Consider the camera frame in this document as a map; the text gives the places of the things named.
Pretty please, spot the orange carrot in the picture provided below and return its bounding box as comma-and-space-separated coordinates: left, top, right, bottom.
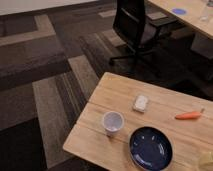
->
175, 108, 205, 120

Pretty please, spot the dark blue plate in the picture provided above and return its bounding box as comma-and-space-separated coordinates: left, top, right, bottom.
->
129, 126, 173, 171

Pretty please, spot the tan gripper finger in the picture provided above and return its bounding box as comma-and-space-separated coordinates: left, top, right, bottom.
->
199, 152, 213, 171

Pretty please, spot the clear drinking glass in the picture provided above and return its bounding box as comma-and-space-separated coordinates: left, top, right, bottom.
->
200, 6, 213, 22

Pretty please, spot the blue round coaster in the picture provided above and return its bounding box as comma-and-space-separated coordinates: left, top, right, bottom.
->
172, 8, 186, 15

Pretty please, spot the white eraser block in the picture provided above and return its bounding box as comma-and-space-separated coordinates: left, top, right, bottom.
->
133, 95, 149, 112

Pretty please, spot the white paper cup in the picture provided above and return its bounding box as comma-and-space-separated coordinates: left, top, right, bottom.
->
102, 111, 124, 137

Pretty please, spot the black office chair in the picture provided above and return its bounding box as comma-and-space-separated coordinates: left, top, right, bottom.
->
109, 0, 196, 76

